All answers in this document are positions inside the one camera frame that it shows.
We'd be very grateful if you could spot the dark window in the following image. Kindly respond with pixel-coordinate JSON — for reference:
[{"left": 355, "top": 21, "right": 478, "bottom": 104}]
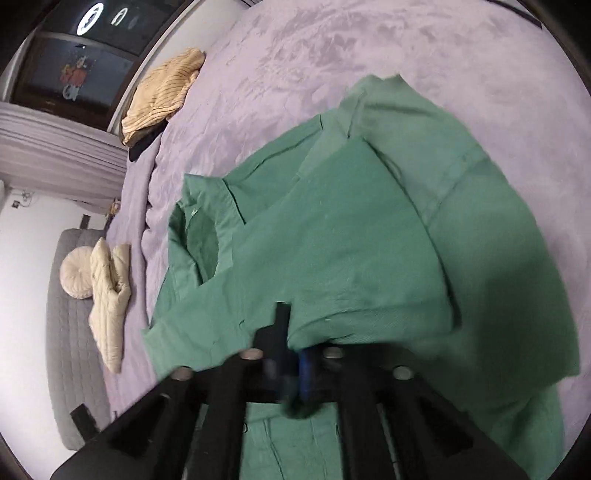
[{"left": 9, "top": 0, "right": 197, "bottom": 132}]

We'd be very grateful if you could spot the round cream cushion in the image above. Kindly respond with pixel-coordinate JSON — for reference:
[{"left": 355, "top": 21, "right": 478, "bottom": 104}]
[{"left": 61, "top": 247, "right": 96, "bottom": 301}]

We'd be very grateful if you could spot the grey curtain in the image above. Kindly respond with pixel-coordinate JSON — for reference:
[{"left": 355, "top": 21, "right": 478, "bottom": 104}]
[{"left": 0, "top": 102, "right": 130, "bottom": 214}]

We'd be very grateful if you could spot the green shirt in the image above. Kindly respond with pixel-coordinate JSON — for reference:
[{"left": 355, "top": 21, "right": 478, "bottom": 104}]
[{"left": 141, "top": 74, "right": 581, "bottom": 480}]

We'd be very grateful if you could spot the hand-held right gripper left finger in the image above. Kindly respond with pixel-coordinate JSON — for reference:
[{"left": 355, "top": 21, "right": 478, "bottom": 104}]
[{"left": 50, "top": 303, "right": 302, "bottom": 480}]

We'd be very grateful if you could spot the cream quilted cloth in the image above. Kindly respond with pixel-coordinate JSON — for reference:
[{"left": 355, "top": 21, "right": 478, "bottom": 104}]
[{"left": 89, "top": 237, "right": 133, "bottom": 374}]

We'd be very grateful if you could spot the purple bed blanket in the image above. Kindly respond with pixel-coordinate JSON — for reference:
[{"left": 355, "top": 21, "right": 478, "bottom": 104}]
[{"left": 104, "top": 0, "right": 580, "bottom": 418}]

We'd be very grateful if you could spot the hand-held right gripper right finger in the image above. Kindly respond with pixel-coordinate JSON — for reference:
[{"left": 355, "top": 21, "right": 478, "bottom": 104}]
[{"left": 299, "top": 345, "right": 529, "bottom": 480}]

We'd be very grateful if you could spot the yellow striped sweater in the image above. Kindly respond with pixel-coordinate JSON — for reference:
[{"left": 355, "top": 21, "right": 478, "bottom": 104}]
[{"left": 121, "top": 48, "right": 206, "bottom": 147}]

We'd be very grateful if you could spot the grey quilted sofa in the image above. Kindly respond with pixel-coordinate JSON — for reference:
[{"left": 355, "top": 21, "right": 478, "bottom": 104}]
[{"left": 46, "top": 228, "right": 114, "bottom": 451}]

